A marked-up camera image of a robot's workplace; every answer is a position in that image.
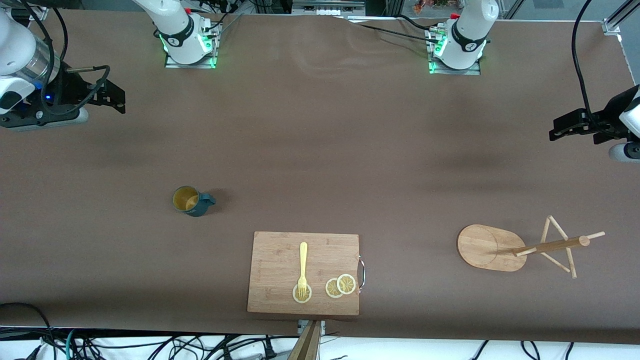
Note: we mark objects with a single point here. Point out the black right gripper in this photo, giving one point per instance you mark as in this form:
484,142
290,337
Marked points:
71,89

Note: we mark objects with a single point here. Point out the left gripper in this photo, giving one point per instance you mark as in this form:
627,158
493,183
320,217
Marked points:
604,122

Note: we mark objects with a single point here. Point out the teal cup yellow inside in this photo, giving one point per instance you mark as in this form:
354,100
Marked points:
191,200

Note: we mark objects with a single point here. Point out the wooden cup rack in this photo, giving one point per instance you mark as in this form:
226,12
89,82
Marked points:
487,247

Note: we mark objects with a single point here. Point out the brown table cover sheet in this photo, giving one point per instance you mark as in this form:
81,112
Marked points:
320,165

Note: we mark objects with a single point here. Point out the bamboo cutting board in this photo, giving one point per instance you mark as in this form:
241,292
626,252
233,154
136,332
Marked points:
280,260

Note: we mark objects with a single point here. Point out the yellow plastic fork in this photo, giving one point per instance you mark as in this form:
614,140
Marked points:
303,265

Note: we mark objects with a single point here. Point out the lemon slice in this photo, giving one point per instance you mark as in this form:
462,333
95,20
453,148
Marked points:
346,283
332,289
302,299

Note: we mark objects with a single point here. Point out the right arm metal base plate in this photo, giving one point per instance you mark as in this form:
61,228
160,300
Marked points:
192,62

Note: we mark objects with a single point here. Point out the aluminium frame profile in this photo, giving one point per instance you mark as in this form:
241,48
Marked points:
617,20

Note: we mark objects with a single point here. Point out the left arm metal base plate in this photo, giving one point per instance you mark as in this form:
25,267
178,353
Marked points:
457,71

